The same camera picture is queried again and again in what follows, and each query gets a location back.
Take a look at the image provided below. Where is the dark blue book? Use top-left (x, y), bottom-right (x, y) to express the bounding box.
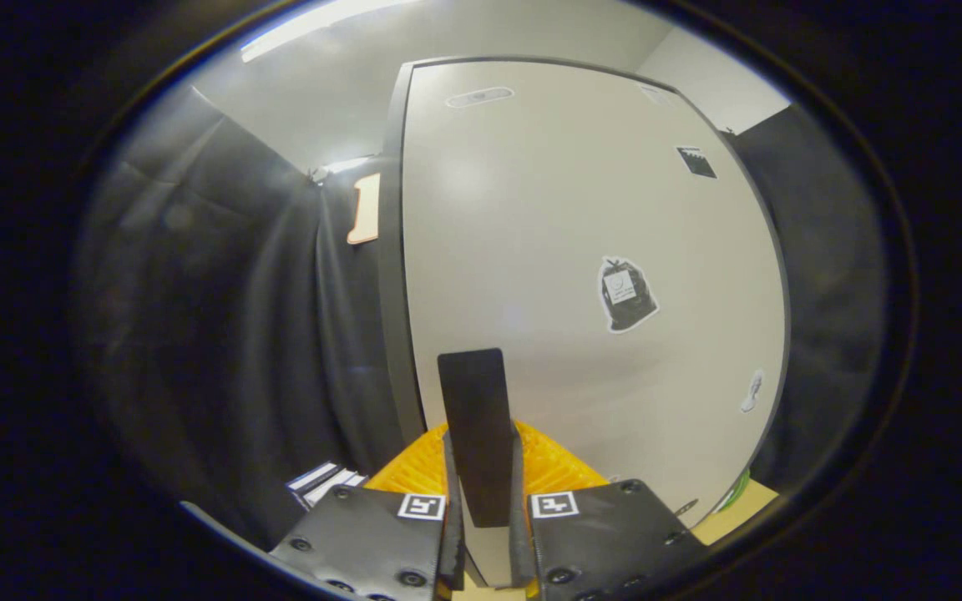
top-left (285, 461), bottom-right (340, 495)

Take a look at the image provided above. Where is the grey shoe cabinet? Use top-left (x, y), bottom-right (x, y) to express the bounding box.
top-left (377, 54), bottom-right (791, 528)

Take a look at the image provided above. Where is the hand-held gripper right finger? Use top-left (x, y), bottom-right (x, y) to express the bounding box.
top-left (510, 422), bottom-right (709, 601)

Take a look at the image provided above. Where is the green object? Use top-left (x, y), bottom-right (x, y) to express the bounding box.
top-left (716, 467), bottom-right (752, 513)

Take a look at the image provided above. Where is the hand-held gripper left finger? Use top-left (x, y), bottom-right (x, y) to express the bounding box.
top-left (271, 424), bottom-right (467, 601)

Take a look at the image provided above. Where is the black backdrop cloth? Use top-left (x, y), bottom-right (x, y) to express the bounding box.
top-left (72, 83), bottom-right (405, 548)
top-left (723, 104), bottom-right (891, 493)

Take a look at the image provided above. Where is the ceiling light strip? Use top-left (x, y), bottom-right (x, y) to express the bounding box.
top-left (239, 0), bottom-right (419, 64)

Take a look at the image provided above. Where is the black cabinet door handle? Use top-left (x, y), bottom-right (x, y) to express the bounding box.
top-left (437, 348), bottom-right (516, 528)

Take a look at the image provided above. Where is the white shoe cabinet door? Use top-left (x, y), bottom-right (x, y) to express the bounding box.
top-left (402, 60), bottom-right (789, 525)

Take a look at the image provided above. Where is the grey cover book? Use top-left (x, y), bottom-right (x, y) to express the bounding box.
top-left (304, 469), bottom-right (367, 510)

